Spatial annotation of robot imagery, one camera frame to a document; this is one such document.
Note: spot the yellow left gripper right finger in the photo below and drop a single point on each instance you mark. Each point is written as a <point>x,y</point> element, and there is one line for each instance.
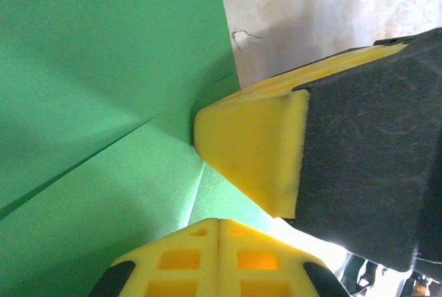
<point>259,266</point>

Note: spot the green square paper sheet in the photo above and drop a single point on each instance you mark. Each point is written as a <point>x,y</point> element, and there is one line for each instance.
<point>86,52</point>

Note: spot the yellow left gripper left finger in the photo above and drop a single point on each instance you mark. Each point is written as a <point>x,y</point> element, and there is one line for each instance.
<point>179,266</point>

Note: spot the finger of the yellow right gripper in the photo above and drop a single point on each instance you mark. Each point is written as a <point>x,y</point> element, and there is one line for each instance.
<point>255,145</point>

